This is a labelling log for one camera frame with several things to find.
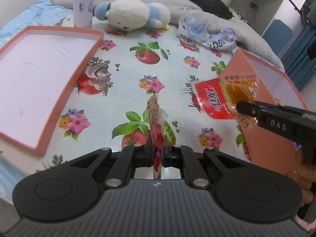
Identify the blue chair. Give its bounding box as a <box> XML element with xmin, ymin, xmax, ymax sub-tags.
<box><xmin>262</xmin><ymin>19</ymin><xmax>293</xmax><ymax>55</ymax></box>

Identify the blue curtain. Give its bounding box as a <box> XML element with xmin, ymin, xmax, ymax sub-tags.
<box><xmin>281</xmin><ymin>25</ymin><xmax>315</xmax><ymax>90</ymax></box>

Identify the person right hand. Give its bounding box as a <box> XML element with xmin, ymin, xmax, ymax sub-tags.
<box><xmin>291</xmin><ymin>147</ymin><xmax>315</xmax><ymax>207</ymax></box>

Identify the white spray bottle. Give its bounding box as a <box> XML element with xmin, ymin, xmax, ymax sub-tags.
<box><xmin>73</xmin><ymin>0</ymin><xmax>93</xmax><ymax>29</ymax></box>

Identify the crumpled blue white bag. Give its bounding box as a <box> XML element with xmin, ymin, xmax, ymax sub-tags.
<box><xmin>178</xmin><ymin>16</ymin><xmax>237</xmax><ymax>52</ymax></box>

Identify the clear brown snack packet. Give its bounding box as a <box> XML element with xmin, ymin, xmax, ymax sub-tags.
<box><xmin>193</xmin><ymin>73</ymin><xmax>258</xmax><ymax>119</ymax></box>

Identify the white blue plush toy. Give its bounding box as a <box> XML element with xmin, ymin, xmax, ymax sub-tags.
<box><xmin>94</xmin><ymin>0</ymin><xmax>171</xmax><ymax>32</ymax></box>

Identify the fruit print tablecloth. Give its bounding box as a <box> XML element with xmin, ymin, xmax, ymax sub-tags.
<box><xmin>34</xmin><ymin>27</ymin><xmax>250</xmax><ymax>172</ymax></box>

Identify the grey duvet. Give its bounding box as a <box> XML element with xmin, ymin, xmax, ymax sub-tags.
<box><xmin>49</xmin><ymin>0</ymin><xmax>285</xmax><ymax>70</ymax></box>

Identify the light blue bedsheet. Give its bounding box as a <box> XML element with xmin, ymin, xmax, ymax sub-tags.
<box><xmin>1</xmin><ymin>0</ymin><xmax>72</xmax><ymax>46</ymax></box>

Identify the pink cardboard box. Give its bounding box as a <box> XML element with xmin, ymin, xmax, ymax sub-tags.
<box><xmin>220</xmin><ymin>49</ymin><xmax>315</xmax><ymax>174</ymax></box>

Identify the pink box lid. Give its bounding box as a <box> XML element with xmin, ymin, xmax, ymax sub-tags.
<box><xmin>1</xmin><ymin>26</ymin><xmax>103</xmax><ymax>156</ymax></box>

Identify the red snack packet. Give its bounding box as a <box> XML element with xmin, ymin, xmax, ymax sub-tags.
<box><xmin>147</xmin><ymin>94</ymin><xmax>168</xmax><ymax>179</ymax></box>

